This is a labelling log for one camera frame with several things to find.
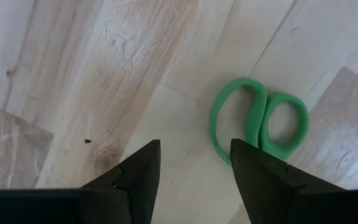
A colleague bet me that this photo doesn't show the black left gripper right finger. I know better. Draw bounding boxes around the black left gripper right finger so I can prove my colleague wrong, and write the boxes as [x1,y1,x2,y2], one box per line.
[229,138,358,224]

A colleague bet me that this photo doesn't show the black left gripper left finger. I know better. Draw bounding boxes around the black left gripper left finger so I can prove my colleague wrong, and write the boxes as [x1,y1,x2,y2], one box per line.
[0,139,162,224]

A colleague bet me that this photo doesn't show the green-handled scissors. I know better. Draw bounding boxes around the green-handled scissors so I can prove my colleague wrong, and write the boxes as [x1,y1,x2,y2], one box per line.
[209,77,311,167]

